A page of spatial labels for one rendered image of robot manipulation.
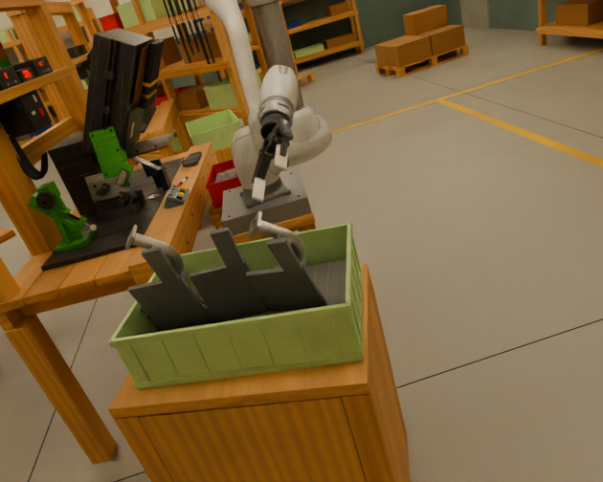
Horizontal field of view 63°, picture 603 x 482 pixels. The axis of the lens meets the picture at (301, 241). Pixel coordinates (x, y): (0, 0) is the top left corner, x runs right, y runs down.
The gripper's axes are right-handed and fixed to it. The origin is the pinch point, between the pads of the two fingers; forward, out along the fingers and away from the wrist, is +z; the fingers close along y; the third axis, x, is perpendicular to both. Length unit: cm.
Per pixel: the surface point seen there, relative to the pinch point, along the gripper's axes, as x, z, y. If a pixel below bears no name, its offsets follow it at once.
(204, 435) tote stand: 7, 50, -45
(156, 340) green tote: -12.4, 32.5, -33.4
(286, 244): 4.8, 18.6, 3.1
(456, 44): 352, -603, -227
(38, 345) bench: -42, 11, -121
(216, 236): -7.8, 13.5, -9.6
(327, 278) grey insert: 30.0, 6.4, -23.5
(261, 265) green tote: 15.2, -1.9, -40.0
